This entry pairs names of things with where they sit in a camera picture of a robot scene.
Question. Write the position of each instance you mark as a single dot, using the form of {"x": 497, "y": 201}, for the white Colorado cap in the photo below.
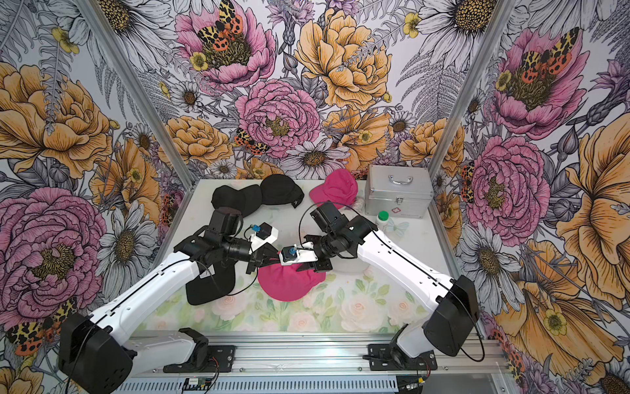
{"x": 348, "y": 266}

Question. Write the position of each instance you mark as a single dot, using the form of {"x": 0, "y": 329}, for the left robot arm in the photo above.
{"x": 96, "y": 351}

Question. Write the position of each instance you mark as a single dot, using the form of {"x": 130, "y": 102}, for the black cap back centre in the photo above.
{"x": 278, "y": 189}

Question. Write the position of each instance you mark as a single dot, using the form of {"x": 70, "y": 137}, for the pink cap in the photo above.
{"x": 339, "y": 188}
{"x": 287, "y": 283}

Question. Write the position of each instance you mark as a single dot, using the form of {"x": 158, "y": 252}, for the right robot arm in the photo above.
{"x": 451, "y": 303}

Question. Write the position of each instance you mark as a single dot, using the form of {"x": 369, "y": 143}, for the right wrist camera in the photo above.
{"x": 290, "y": 255}

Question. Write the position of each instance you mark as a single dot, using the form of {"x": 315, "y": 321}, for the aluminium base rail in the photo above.
{"x": 326, "y": 363}

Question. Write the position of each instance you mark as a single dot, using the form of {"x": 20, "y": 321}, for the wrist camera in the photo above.
{"x": 290, "y": 255}
{"x": 262, "y": 234}

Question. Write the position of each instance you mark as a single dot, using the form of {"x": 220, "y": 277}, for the white bottle green lid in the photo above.
{"x": 383, "y": 220}

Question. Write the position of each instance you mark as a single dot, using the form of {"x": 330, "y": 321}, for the black cap with white logo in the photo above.
{"x": 212, "y": 287}

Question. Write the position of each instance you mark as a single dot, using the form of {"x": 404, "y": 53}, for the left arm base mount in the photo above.
{"x": 204, "y": 357}

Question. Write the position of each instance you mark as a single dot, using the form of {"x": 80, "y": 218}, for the silver first aid case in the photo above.
{"x": 401, "y": 191}

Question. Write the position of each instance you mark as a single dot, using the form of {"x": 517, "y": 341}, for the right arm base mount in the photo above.
{"x": 401, "y": 354}

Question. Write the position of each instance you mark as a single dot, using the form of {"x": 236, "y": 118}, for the pink cap back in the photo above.
{"x": 339, "y": 188}

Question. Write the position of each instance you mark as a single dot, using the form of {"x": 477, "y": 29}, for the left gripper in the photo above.
{"x": 257, "y": 258}

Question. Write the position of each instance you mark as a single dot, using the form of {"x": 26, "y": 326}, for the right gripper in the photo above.
{"x": 318, "y": 265}

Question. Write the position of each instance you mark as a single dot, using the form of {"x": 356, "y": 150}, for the black cap back left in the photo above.
{"x": 246, "y": 200}

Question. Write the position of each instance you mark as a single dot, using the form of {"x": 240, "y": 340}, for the pink cap front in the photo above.
{"x": 287, "y": 283}

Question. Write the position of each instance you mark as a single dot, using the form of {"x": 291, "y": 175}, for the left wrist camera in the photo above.
{"x": 262, "y": 234}

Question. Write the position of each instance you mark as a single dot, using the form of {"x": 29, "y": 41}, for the floral table mat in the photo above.
{"x": 363, "y": 302}

